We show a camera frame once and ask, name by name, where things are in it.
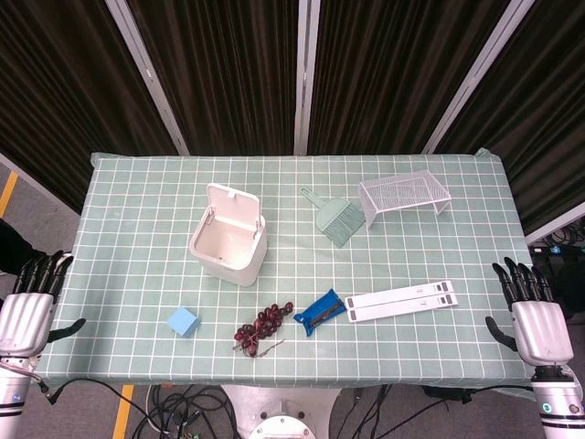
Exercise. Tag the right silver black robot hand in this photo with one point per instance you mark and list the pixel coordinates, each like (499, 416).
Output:
(539, 327)

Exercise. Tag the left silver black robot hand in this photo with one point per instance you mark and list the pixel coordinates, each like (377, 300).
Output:
(24, 315)

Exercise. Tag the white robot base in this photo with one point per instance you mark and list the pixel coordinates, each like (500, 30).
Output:
(279, 411)

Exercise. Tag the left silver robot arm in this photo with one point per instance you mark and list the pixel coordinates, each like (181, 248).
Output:
(11, 393)

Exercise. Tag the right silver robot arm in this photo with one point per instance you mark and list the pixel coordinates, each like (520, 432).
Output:
(557, 400)

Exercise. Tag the white trash bin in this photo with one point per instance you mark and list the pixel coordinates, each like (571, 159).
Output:
(228, 235)

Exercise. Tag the table with green checkered tablecloth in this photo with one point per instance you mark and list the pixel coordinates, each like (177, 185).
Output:
(292, 270)

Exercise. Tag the white folding laptop stand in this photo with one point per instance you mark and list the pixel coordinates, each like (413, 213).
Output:
(402, 302)

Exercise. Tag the light blue foam cube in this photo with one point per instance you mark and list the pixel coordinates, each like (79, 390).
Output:
(184, 322)

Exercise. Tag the blue snack packet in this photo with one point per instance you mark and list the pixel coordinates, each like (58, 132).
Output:
(320, 313)

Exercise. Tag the green mini broom and dustpan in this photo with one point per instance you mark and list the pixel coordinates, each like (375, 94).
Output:
(336, 221)

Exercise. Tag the dark red grape bunch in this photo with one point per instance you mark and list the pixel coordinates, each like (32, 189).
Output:
(262, 324)

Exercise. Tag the white partition frame post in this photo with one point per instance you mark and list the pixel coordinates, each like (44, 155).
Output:
(305, 78)
(475, 78)
(148, 78)

